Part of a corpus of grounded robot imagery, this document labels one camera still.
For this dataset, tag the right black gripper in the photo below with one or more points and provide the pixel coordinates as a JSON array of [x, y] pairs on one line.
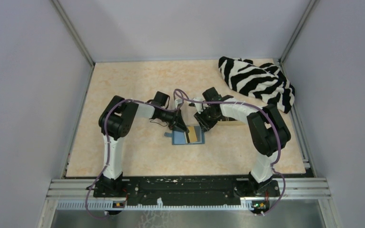
[[204, 124]]

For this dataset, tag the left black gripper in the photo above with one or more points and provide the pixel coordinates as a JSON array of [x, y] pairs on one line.
[[177, 121]]

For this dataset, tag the blue leather card holder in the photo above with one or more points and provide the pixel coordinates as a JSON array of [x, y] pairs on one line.
[[178, 138]]

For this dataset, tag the gold credit card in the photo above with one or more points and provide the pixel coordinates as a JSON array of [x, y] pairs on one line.
[[193, 135]]

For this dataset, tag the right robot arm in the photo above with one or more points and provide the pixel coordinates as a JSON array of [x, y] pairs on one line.
[[269, 132]]

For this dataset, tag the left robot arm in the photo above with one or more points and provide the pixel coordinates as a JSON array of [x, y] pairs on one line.
[[116, 122]]

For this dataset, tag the zebra striped cloth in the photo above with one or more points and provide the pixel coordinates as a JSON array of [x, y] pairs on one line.
[[265, 82]]

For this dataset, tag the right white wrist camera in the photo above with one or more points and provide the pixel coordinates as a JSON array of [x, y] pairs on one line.
[[197, 102]]

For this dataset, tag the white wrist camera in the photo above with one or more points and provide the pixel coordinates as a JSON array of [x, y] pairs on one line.
[[197, 102], [178, 103]]

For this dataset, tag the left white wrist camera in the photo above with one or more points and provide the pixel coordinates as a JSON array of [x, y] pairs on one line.
[[178, 103]]

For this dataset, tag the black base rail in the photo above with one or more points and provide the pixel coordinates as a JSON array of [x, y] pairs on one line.
[[210, 190]]

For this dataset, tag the white slotted cable duct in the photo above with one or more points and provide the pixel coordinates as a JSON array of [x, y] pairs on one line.
[[109, 205]]

